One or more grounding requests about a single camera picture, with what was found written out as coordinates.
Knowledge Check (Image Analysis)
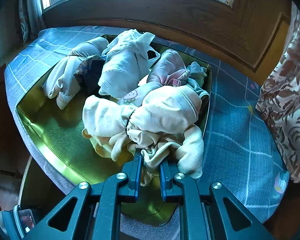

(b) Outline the cream yellow sock bundle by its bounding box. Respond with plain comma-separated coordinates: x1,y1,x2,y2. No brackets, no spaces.
82,124,204,186

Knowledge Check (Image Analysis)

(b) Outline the white beige stocking bundle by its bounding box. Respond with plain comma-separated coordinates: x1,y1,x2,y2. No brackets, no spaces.
42,37,109,110

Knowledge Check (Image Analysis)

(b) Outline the navy lace garment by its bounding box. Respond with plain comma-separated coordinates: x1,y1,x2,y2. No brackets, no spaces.
74,55,105,95

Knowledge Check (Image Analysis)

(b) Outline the grey-blue sock bundle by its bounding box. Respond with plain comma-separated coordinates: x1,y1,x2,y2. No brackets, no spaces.
186,62,210,102

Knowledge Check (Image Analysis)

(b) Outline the white pink cartoon sock bundle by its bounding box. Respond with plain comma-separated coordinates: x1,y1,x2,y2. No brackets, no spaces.
117,49,190,107

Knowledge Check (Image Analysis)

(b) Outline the white sheer sock bundle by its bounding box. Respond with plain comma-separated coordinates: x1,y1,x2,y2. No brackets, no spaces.
98,29,160,99

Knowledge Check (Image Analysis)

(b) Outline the peach sock bundle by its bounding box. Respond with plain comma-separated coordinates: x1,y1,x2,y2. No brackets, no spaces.
82,85,202,137

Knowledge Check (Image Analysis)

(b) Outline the open wooden drawer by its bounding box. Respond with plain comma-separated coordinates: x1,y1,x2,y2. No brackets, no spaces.
18,157,65,222

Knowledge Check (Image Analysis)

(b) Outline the blue patterned tablecloth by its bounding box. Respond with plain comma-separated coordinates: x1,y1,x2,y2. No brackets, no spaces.
3,24,291,240

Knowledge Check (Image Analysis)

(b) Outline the dark red metal tin box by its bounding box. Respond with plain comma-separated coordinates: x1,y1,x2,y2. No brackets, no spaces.
16,33,213,227

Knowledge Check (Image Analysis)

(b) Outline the brown floral curtain right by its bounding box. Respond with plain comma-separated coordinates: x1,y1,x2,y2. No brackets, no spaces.
256,3,300,183

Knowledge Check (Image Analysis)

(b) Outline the curtain left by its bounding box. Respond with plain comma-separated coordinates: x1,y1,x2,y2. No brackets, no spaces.
18,0,46,45

